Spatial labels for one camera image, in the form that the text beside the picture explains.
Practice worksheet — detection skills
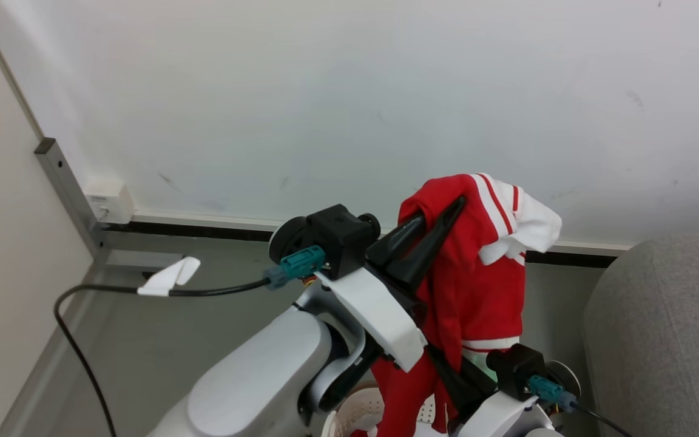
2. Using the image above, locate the grey fabric sofa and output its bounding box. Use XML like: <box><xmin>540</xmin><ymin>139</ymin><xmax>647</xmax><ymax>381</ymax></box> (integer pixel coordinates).
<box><xmin>582</xmin><ymin>233</ymin><xmax>699</xmax><ymax>437</ymax></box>

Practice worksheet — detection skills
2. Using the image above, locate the white and black baseboard strip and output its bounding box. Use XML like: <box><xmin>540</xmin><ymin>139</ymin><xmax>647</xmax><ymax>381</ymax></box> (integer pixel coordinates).
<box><xmin>104</xmin><ymin>210</ymin><xmax>634</xmax><ymax>269</ymax></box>

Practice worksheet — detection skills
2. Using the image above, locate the thin black cable teal plug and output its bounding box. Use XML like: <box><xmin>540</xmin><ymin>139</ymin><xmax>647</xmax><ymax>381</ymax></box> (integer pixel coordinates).
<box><xmin>528</xmin><ymin>374</ymin><xmax>635</xmax><ymax>437</ymax></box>

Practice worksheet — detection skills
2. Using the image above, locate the black cable with teal plug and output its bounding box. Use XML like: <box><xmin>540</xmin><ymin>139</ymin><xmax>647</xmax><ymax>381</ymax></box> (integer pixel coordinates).
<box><xmin>53</xmin><ymin>245</ymin><xmax>328</xmax><ymax>437</ymax></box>

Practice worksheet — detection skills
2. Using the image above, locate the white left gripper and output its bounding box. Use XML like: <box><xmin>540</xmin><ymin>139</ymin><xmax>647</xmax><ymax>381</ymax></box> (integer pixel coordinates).
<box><xmin>315</xmin><ymin>195</ymin><xmax>467</xmax><ymax>373</ymax></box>

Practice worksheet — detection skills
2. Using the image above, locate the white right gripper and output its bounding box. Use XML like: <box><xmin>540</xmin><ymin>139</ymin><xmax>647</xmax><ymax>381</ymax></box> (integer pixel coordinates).
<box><xmin>426</xmin><ymin>346</ymin><xmax>556</xmax><ymax>437</ymax></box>

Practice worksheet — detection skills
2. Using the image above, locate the white paper cable tag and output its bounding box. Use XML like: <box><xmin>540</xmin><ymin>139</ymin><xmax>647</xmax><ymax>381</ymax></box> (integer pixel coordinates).
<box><xmin>137</xmin><ymin>256</ymin><xmax>201</xmax><ymax>297</ymax></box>

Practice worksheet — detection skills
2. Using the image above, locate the white wall socket box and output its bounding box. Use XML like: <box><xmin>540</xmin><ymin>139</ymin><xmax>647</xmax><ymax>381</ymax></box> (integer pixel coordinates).
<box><xmin>84</xmin><ymin>177</ymin><xmax>137</xmax><ymax>226</ymax></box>

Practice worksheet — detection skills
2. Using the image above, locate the red garment with white stripes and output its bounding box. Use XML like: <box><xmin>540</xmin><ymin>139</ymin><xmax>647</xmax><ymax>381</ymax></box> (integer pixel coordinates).
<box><xmin>349</xmin><ymin>173</ymin><xmax>563</xmax><ymax>437</ymax></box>

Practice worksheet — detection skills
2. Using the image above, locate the grey metal frame post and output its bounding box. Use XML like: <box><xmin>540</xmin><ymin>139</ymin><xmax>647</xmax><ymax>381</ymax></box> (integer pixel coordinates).
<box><xmin>34</xmin><ymin>138</ymin><xmax>183</xmax><ymax>268</ymax></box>

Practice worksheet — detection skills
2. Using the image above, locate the white perforated laundry basket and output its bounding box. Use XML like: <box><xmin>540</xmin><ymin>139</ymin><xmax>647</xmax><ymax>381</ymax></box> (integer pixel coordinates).
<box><xmin>321</xmin><ymin>381</ymin><xmax>447</xmax><ymax>437</ymax></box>

